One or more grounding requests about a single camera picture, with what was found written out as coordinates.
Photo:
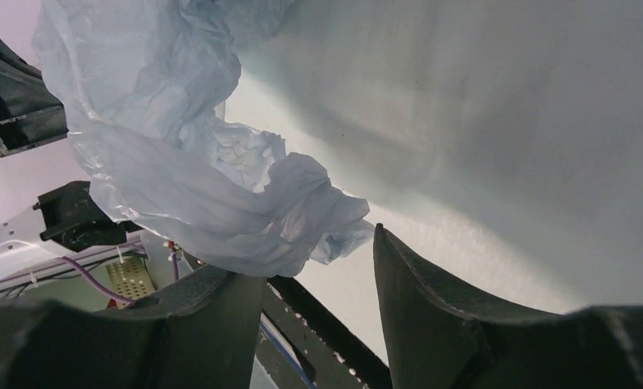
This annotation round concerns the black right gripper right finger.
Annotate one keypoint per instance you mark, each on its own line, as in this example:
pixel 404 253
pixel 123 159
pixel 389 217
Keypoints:
pixel 442 332

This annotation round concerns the light blue plastic trash bag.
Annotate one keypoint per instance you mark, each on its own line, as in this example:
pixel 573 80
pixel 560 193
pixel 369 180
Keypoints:
pixel 140 82

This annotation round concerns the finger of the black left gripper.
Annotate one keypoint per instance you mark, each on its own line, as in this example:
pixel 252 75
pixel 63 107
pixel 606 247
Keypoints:
pixel 30 116

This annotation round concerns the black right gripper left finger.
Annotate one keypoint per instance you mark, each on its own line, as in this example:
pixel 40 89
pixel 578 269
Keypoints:
pixel 48 344

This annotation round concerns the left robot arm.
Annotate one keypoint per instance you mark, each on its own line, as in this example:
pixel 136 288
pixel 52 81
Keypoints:
pixel 63 222

